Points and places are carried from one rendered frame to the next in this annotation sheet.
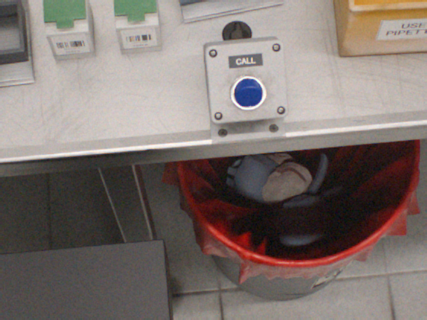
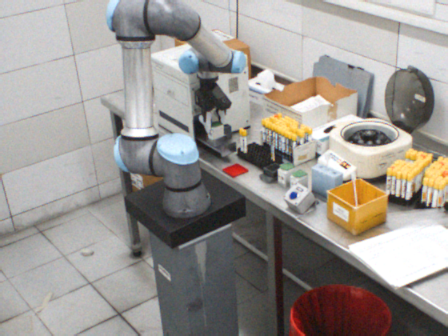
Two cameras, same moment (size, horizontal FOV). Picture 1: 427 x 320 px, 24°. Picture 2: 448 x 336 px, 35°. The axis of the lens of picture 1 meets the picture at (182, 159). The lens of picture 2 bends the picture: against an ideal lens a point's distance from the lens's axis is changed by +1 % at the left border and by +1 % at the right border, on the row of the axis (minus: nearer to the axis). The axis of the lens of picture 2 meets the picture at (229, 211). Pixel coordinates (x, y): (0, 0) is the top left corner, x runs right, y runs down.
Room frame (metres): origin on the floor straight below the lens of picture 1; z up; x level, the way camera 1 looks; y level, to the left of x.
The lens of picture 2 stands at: (-0.95, -1.53, 2.11)
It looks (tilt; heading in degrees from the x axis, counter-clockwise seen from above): 32 degrees down; 55
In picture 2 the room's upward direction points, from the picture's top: 4 degrees counter-clockwise
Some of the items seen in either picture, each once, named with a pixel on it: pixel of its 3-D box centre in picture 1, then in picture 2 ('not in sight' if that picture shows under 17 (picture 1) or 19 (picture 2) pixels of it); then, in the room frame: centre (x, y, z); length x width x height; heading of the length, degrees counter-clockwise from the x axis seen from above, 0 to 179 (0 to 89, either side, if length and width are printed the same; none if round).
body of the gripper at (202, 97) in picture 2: not in sight; (208, 91); (0.42, 0.48, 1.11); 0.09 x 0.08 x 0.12; 89
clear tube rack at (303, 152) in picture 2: not in sight; (286, 143); (0.60, 0.27, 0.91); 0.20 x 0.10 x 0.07; 89
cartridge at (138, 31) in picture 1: (137, 15); (298, 182); (0.45, 0.03, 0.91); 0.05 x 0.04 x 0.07; 179
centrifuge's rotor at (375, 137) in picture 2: not in sight; (369, 141); (0.75, 0.00, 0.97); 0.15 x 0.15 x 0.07
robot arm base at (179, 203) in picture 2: not in sight; (185, 191); (0.05, 0.12, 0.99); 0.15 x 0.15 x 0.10
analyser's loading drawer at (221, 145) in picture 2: not in sight; (213, 138); (0.42, 0.48, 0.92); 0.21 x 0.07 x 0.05; 89
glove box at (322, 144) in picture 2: not in sight; (338, 134); (0.78, 0.18, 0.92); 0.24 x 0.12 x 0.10; 179
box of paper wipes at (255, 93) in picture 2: not in sight; (266, 86); (0.87, 0.70, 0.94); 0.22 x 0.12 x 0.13; 93
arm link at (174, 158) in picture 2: not in sight; (177, 159); (0.04, 0.12, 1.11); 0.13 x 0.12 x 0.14; 118
